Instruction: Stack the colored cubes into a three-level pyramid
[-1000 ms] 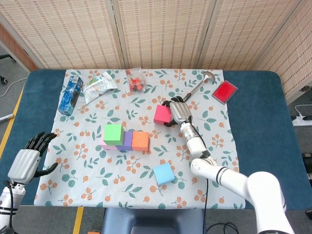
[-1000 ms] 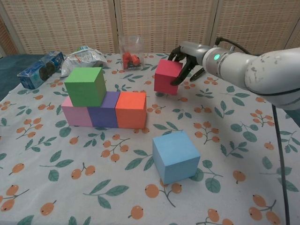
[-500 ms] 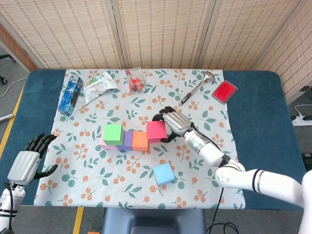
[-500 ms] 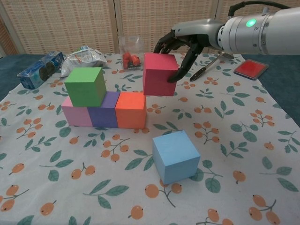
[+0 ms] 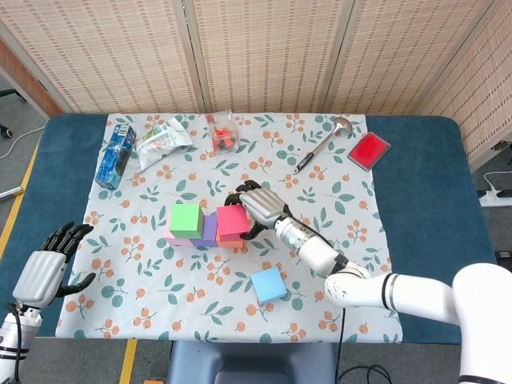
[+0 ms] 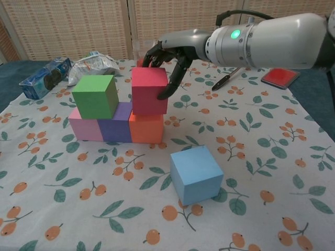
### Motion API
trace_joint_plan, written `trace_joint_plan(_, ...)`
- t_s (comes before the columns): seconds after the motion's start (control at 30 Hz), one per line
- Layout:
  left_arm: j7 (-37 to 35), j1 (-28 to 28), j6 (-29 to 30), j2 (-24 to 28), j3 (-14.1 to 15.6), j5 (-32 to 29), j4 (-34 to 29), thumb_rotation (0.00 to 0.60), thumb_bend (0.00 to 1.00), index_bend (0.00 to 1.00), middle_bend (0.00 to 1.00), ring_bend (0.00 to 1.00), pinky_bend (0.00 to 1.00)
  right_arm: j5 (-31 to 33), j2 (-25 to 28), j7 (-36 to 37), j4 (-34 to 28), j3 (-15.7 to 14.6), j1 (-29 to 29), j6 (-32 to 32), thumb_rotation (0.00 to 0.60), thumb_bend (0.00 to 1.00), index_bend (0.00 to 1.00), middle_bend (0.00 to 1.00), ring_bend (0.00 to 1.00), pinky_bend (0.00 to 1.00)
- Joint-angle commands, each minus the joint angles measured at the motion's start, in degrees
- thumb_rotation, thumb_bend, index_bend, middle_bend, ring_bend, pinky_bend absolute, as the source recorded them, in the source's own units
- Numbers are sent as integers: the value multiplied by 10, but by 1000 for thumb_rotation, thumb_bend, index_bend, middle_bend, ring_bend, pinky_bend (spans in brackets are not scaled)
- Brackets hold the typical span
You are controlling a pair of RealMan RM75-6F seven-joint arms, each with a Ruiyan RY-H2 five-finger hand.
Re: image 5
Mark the grey metal bar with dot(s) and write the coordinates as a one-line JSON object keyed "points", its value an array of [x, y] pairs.
{"points": [[10, 193]]}

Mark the green foam cube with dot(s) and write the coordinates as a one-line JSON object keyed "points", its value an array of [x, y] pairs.
{"points": [[185, 220]]}

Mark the black office chair base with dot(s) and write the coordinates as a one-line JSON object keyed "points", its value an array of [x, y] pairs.
{"points": [[8, 94]]}

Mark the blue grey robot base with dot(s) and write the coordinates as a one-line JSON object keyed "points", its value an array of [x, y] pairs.
{"points": [[252, 360]]}

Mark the floral patterned tablecloth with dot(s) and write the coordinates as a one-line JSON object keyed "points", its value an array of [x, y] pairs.
{"points": [[224, 316]]}

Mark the dark blue table cover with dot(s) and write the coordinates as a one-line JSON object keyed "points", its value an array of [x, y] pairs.
{"points": [[424, 180]]}

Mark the pink foam cube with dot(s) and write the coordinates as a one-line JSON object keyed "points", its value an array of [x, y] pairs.
{"points": [[178, 240]]}

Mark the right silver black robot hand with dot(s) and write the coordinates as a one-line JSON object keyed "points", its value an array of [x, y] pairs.
{"points": [[262, 206]]}

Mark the blue cookie package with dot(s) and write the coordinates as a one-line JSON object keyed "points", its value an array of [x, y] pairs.
{"points": [[114, 158]]}

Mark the bamboo folding screen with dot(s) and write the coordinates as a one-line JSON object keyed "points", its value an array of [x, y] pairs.
{"points": [[272, 52]]}

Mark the light blue foam cube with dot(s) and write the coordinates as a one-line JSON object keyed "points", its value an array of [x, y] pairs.
{"points": [[269, 285]]}

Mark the orange foam cube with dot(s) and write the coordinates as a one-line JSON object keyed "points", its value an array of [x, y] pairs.
{"points": [[230, 242]]}

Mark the purple foam cube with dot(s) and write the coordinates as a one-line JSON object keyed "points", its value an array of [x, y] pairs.
{"points": [[208, 232]]}

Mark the white power strip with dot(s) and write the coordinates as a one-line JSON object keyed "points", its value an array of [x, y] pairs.
{"points": [[496, 198]]}

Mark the red ink pad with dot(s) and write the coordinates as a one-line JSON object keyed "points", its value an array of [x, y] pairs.
{"points": [[369, 151]]}

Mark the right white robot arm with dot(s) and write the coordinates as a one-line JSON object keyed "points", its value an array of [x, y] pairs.
{"points": [[400, 288]]}

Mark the silver crumpled snack bag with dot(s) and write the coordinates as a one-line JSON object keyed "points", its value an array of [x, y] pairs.
{"points": [[160, 142]]}

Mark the clear box with red pieces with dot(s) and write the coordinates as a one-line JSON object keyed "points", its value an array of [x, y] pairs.
{"points": [[223, 136]]}

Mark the small orange object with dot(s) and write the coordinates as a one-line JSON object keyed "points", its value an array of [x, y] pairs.
{"points": [[154, 382]]}

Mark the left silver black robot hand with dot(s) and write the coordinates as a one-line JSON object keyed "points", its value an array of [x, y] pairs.
{"points": [[38, 276]]}

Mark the red foam cube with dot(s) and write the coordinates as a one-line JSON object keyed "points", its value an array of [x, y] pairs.
{"points": [[232, 222]]}

